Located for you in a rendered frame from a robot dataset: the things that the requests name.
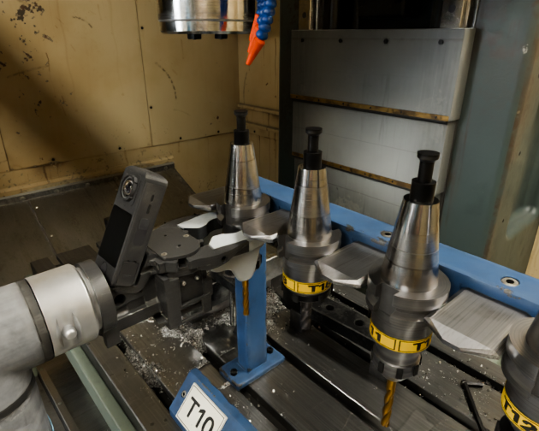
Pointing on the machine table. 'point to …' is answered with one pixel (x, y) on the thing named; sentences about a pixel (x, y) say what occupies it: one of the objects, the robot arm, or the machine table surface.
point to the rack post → (251, 333)
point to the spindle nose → (205, 16)
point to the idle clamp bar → (326, 316)
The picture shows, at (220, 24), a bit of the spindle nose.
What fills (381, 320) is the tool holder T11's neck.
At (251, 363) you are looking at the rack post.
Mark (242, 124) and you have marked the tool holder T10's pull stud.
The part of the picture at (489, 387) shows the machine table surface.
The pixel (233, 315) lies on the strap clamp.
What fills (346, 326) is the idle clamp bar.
